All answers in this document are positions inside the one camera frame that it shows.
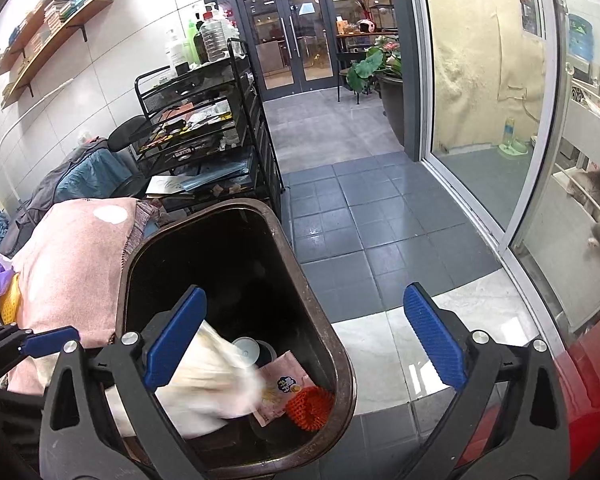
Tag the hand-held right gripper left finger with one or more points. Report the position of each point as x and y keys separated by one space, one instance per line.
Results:
x=175 y=340

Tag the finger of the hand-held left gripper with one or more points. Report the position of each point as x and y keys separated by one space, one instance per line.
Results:
x=50 y=341
x=2 y=355

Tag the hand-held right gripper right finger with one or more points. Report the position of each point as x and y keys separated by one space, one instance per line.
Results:
x=435 y=340

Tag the white paper bag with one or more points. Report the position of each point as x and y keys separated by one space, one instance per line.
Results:
x=210 y=380

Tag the brown plastic trash bin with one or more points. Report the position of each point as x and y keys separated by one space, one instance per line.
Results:
x=240 y=270

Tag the white round lid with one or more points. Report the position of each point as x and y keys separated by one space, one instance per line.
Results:
x=245 y=351

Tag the pink polka dot blanket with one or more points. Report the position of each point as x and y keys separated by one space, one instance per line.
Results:
x=70 y=270

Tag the pink snack packet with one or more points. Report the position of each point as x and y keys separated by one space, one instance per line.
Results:
x=280 y=385

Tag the orange ribbed plastic piece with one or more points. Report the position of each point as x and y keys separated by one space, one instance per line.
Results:
x=307 y=410

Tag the grey jacket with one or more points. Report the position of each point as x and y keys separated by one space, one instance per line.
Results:
x=40 y=195

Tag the sliding glass door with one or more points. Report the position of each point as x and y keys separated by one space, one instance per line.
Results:
x=460 y=195

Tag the white paper sheet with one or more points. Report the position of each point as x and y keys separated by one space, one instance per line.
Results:
x=167 y=186

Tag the black office chair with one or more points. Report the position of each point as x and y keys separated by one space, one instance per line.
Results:
x=127 y=132

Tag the pet water feeder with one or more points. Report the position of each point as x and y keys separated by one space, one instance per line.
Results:
x=510 y=137

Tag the black planter pot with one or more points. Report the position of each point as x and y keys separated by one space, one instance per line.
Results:
x=392 y=110

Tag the white curved pipe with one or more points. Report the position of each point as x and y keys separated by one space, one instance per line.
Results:
x=50 y=89

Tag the green leafy plant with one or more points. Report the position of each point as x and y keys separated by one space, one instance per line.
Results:
x=367 y=67

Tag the white pump bottle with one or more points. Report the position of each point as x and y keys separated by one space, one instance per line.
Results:
x=176 y=52

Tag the green bottle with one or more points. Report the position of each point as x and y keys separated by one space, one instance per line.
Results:
x=197 y=42

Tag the clear plastic bottle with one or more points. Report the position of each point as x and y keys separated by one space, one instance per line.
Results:
x=215 y=40

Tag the white helmet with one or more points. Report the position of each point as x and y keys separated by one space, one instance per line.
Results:
x=366 y=26

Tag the glass double door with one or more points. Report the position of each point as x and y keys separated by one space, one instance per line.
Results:
x=280 y=35

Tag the blue water jug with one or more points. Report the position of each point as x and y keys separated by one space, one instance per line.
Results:
x=580 y=37

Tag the row of stacked books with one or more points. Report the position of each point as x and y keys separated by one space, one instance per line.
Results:
x=72 y=5

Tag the wooden wall shelf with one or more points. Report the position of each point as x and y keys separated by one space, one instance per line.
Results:
x=35 y=25
x=60 y=42

